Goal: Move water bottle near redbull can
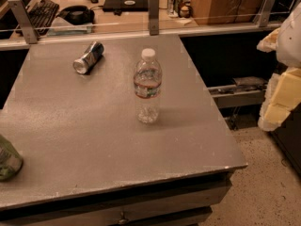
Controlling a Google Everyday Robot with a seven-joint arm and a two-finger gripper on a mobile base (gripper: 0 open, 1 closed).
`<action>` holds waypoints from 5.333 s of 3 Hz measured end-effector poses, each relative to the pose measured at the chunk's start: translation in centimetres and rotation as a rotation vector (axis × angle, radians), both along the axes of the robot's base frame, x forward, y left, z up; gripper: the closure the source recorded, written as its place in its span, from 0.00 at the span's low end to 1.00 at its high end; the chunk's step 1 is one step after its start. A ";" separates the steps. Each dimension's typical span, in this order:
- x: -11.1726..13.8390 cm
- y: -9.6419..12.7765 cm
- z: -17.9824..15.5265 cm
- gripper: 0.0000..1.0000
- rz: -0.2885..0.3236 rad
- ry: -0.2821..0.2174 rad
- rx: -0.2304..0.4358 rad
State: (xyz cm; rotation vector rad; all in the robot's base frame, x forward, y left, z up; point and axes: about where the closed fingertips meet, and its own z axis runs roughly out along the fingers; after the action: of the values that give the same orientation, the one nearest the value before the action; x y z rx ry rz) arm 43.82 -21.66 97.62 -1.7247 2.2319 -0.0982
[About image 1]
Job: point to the black laptop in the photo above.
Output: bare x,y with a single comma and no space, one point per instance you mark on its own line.
125,5

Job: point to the green chip bag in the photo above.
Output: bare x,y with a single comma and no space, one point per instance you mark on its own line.
10,160

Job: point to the metal bracket right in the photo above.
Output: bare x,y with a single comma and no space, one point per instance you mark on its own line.
264,13

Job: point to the silver blue redbull can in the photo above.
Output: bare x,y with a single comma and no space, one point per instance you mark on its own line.
90,57

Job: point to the black headphones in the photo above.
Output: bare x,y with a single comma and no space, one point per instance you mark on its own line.
77,15

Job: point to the grey metal shelf rail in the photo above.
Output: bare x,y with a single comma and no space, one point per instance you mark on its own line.
243,91

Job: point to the metal bracket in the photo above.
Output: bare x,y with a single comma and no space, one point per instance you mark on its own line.
153,6
264,13
22,17

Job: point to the clear plastic water bottle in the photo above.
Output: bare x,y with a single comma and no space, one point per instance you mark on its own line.
147,86

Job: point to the metal bracket middle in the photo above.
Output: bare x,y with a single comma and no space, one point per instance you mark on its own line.
153,6

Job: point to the metal bracket left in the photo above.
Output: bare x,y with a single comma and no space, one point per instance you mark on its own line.
22,17

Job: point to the black keyboard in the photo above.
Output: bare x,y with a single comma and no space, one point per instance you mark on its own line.
42,14

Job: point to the grey table drawer front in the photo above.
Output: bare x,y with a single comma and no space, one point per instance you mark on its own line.
178,204

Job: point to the silver cans on desk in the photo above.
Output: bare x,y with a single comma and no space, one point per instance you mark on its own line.
178,8

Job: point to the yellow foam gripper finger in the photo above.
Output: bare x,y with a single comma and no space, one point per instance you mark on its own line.
282,96
268,43

